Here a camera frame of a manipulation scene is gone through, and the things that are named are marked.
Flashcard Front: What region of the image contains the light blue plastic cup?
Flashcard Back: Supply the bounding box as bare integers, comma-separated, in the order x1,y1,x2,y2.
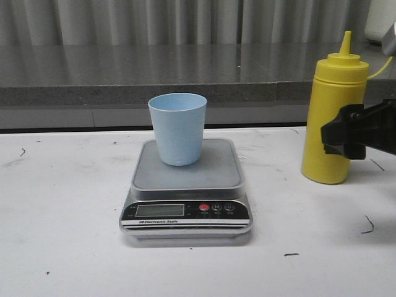
148,93,207,166

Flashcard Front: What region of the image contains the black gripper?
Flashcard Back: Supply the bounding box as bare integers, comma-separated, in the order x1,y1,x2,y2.
321,100,395,160

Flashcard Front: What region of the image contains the white rice cooker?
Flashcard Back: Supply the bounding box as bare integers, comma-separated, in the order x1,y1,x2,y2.
364,0,395,45

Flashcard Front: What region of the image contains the grey stone counter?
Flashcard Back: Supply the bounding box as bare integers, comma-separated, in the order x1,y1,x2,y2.
0,43,396,129

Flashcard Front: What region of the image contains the silver electronic kitchen scale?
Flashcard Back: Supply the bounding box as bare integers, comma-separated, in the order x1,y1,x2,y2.
119,139,253,248

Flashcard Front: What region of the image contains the yellow squeeze bottle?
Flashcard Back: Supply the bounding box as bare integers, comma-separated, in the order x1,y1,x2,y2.
301,31,369,184

